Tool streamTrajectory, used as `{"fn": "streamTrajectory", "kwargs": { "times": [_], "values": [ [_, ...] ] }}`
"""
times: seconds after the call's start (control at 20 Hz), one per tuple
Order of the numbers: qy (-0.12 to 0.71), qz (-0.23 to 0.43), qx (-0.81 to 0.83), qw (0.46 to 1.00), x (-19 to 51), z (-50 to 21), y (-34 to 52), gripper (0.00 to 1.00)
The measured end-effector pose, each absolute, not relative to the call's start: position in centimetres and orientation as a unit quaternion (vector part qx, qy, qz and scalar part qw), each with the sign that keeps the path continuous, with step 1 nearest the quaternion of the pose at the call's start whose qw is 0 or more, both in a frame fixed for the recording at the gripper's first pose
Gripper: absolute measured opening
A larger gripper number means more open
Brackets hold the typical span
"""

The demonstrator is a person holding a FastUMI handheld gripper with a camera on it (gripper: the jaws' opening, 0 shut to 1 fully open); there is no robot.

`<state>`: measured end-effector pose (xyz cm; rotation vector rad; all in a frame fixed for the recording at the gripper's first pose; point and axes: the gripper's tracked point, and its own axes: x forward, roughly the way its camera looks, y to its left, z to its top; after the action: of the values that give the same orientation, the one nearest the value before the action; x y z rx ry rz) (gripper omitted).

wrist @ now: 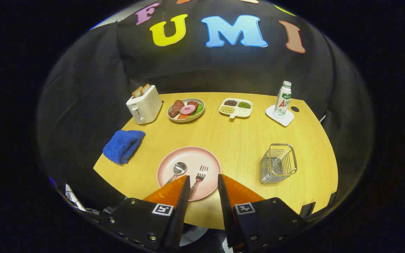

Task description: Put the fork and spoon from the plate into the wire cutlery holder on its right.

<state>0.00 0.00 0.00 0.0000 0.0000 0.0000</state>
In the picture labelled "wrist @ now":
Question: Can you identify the metal wire basket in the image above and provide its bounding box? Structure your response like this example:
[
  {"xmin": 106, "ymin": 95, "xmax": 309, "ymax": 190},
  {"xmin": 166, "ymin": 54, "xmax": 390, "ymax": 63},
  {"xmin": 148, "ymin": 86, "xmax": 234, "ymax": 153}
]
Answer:
[{"xmin": 260, "ymin": 143, "xmax": 298, "ymax": 184}]

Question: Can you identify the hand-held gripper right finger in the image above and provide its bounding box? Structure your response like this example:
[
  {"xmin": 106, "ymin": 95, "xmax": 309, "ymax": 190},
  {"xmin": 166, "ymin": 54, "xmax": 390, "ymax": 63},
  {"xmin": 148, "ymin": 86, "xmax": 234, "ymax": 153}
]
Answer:
[{"xmin": 217, "ymin": 174, "xmax": 310, "ymax": 252}]

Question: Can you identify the wooden handled metal spoon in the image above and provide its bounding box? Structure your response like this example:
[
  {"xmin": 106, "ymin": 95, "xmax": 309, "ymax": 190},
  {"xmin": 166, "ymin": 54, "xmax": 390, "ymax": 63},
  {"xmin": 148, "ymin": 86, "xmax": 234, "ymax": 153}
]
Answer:
[{"xmin": 164, "ymin": 162, "xmax": 187, "ymax": 187}]

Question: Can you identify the white drink bottle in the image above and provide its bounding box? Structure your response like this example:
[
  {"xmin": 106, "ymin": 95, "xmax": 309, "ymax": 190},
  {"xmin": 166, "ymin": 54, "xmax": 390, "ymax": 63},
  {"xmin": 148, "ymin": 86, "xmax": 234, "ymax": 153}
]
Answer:
[{"xmin": 274, "ymin": 81, "xmax": 292, "ymax": 118}]

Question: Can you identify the wooden handled metal fork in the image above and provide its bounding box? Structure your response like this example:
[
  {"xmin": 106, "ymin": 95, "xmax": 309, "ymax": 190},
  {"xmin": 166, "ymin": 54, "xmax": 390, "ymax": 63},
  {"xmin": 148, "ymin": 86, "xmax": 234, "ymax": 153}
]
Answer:
[{"xmin": 189, "ymin": 165, "xmax": 209, "ymax": 192}]

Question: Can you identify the blue folded towel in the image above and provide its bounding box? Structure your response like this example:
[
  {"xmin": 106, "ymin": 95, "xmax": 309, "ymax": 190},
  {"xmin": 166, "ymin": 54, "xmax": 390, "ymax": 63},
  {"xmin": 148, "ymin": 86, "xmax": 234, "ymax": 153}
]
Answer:
[{"xmin": 103, "ymin": 130, "xmax": 146, "ymax": 165}]

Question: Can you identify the pink round plate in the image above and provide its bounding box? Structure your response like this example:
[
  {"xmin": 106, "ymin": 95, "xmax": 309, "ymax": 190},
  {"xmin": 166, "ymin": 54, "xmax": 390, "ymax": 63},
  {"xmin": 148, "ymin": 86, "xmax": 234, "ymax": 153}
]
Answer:
[{"xmin": 157, "ymin": 147, "xmax": 222, "ymax": 202}]

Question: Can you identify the large brown steak piece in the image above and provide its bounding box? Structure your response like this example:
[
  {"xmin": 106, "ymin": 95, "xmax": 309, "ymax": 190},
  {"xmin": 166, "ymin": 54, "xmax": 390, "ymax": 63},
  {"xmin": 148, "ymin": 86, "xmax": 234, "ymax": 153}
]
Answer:
[{"xmin": 169, "ymin": 100, "xmax": 185, "ymax": 118}]

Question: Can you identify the white toaster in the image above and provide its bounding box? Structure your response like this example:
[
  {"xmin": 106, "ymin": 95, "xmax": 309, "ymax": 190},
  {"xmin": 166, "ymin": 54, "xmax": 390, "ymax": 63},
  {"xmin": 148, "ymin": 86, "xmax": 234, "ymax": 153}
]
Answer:
[{"xmin": 126, "ymin": 85, "xmax": 163, "ymax": 125}]

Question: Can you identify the white divided dish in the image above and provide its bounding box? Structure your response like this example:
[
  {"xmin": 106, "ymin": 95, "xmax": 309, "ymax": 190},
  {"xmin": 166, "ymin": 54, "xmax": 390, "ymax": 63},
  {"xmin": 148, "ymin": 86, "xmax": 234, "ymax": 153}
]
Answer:
[{"xmin": 219, "ymin": 98, "xmax": 253, "ymax": 119}]

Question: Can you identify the white square coaster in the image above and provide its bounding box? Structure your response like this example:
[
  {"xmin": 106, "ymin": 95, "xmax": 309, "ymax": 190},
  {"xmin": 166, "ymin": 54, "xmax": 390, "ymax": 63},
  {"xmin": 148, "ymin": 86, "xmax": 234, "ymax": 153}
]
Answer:
[{"xmin": 265, "ymin": 105, "xmax": 295, "ymax": 127}]

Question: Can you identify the grey oval food plate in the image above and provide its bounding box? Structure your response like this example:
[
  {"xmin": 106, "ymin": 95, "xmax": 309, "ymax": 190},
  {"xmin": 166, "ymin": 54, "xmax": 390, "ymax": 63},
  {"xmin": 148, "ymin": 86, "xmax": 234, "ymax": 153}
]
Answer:
[{"xmin": 167, "ymin": 98, "xmax": 205, "ymax": 123}]

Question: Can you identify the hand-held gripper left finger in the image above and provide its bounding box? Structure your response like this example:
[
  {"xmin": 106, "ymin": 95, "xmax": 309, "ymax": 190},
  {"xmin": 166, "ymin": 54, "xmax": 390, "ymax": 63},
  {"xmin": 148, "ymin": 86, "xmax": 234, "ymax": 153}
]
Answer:
[{"xmin": 95, "ymin": 175, "xmax": 191, "ymax": 252}]

